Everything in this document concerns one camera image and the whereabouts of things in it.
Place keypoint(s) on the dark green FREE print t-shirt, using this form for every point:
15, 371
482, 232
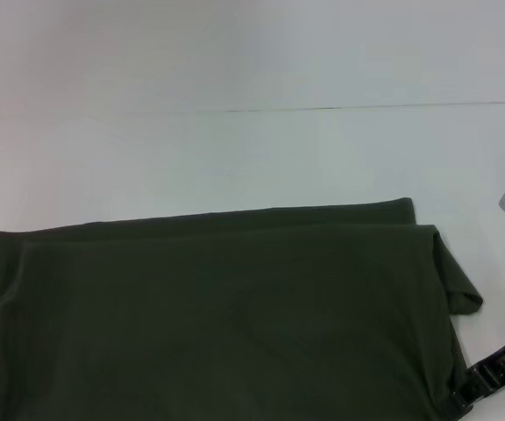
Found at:
213, 307

